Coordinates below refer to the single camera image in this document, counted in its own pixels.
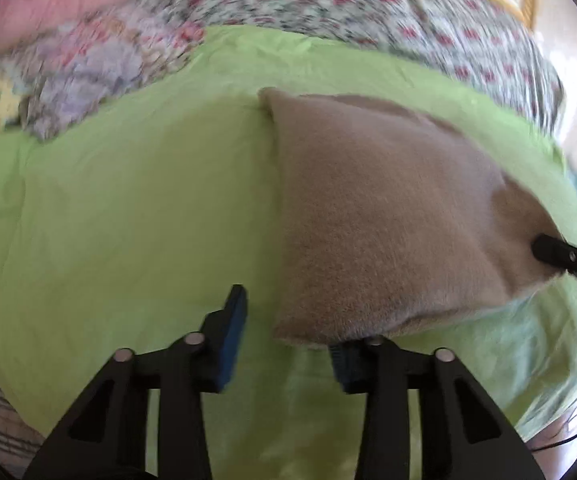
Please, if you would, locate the green bed sheet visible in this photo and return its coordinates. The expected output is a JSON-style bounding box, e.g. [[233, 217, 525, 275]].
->
[[0, 25, 577, 480]]

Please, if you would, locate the beige knitted sweater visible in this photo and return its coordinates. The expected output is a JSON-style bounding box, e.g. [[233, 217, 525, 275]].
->
[[258, 86, 569, 349]]

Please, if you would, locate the black cable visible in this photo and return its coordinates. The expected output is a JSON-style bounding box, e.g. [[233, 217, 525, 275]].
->
[[531, 400, 577, 453]]

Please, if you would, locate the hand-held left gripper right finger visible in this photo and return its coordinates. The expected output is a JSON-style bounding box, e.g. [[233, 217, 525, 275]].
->
[[329, 336, 544, 480]]

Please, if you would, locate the rose floral quilt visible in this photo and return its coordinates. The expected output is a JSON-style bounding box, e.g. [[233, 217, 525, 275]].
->
[[153, 0, 566, 137]]

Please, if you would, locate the pastel floral pillow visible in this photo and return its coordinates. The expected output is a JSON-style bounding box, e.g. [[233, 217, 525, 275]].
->
[[0, 2, 206, 142]]

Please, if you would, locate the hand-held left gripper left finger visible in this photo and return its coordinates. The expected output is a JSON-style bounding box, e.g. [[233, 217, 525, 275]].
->
[[21, 284, 249, 480]]

